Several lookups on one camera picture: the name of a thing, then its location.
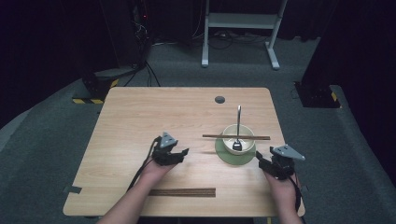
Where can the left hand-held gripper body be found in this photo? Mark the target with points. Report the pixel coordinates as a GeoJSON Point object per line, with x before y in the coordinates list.
{"type": "Point", "coordinates": [165, 152]}

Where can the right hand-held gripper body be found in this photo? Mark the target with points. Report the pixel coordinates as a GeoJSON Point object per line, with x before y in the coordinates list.
{"type": "Point", "coordinates": [285, 161]}

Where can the cream ceramic bowl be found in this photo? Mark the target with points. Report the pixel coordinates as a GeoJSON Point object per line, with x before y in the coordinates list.
{"type": "Point", "coordinates": [247, 146]}

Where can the brown wooden chopstick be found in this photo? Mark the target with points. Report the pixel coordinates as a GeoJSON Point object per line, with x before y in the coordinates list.
{"type": "Point", "coordinates": [258, 138]}
{"type": "Point", "coordinates": [218, 135]}

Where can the metal spoon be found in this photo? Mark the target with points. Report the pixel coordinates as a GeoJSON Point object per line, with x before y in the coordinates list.
{"type": "Point", "coordinates": [238, 124]}

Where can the person's left hand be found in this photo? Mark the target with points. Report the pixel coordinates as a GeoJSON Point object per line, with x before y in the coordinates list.
{"type": "Point", "coordinates": [155, 171]}

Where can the person's right hand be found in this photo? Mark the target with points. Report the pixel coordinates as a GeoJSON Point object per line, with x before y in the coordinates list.
{"type": "Point", "coordinates": [281, 189]}

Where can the green round coaster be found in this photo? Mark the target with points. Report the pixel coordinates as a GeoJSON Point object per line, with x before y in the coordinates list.
{"type": "Point", "coordinates": [236, 159]}

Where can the dark brown wooden strip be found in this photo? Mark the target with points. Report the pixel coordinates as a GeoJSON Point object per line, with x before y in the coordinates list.
{"type": "Point", "coordinates": [182, 192]}

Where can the black stand base striped tape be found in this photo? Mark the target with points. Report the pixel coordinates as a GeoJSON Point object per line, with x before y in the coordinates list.
{"type": "Point", "coordinates": [96, 88]}
{"type": "Point", "coordinates": [317, 95]}

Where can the grey tape piece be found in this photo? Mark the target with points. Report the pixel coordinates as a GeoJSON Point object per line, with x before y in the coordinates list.
{"type": "Point", "coordinates": [73, 189]}

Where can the dark equipment rack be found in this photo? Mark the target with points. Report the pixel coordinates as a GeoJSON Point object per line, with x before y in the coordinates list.
{"type": "Point", "coordinates": [127, 31]}

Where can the white metal stand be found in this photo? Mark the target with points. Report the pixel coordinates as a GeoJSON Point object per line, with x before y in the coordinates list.
{"type": "Point", "coordinates": [243, 20]}

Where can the dark curtain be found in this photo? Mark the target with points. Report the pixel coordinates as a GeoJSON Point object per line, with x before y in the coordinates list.
{"type": "Point", "coordinates": [358, 40]}

